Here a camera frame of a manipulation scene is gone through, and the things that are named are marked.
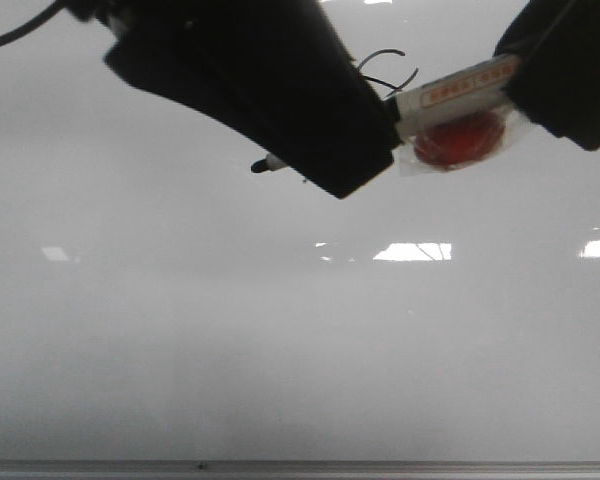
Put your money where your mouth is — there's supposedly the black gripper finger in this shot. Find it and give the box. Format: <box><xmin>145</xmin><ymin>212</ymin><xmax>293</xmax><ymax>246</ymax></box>
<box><xmin>103</xmin><ymin>0</ymin><xmax>396</xmax><ymax>200</ymax></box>
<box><xmin>494</xmin><ymin>0</ymin><xmax>600</xmax><ymax>151</ymax></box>

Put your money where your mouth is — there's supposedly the white whiteboard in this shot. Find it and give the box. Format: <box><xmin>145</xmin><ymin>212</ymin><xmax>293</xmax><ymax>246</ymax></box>
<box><xmin>0</xmin><ymin>13</ymin><xmax>600</xmax><ymax>461</ymax></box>

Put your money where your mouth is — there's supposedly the black cable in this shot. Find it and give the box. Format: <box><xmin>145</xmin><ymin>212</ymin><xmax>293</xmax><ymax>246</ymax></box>
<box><xmin>0</xmin><ymin>0</ymin><xmax>61</xmax><ymax>53</ymax></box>

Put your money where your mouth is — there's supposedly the grey aluminium whiteboard frame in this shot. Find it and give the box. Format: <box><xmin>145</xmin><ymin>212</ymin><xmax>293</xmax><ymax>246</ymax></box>
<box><xmin>0</xmin><ymin>460</ymin><xmax>600</xmax><ymax>479</ymax></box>

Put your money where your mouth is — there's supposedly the black whiteboard marker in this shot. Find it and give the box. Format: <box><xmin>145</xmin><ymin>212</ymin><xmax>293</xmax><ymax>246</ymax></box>
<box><xmin>250</xmin><ymin>53</ymin><xmax>525</xmax><ymax>175</ymax></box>

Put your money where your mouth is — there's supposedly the red round magnet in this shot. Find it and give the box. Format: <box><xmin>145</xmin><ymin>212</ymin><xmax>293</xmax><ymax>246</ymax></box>
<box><xmin>414</xmin><ymin>111</ymin><xmax>505</xmax><ymax>170</ymax></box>

